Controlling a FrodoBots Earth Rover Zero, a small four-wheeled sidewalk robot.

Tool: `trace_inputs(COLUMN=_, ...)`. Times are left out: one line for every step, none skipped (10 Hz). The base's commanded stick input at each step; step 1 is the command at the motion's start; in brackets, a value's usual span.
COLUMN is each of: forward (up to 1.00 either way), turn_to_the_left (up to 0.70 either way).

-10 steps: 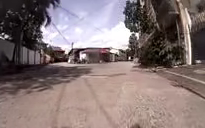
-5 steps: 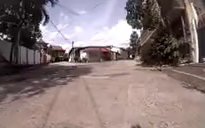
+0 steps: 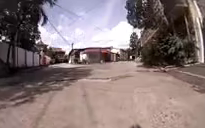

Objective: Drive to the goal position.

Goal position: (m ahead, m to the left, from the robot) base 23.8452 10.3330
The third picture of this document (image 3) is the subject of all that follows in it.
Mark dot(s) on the building with red roof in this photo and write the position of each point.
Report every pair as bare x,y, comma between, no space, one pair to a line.
95,55

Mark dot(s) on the grey concrete road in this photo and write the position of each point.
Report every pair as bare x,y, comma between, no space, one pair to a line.
103,96

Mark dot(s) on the utility pole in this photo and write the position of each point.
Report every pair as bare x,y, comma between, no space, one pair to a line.
72,46

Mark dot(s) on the slender distant tree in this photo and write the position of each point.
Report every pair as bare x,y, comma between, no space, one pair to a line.
134,40

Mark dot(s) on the house with brown gate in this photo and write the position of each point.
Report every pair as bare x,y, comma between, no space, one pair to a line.
53,55

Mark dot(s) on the tall tree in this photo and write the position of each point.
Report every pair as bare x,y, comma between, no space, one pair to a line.
140,13

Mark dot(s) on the dark green bush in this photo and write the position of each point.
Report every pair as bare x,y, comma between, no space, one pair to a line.
165,50

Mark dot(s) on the large dark green tree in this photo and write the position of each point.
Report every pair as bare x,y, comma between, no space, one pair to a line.
18,23

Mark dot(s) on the grey side driveway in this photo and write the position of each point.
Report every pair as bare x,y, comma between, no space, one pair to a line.
196,75

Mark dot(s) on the tall pale building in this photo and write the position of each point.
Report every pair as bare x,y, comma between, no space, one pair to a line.
196,26

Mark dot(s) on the white boundary wall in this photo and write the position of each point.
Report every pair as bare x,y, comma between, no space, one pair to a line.
21,57

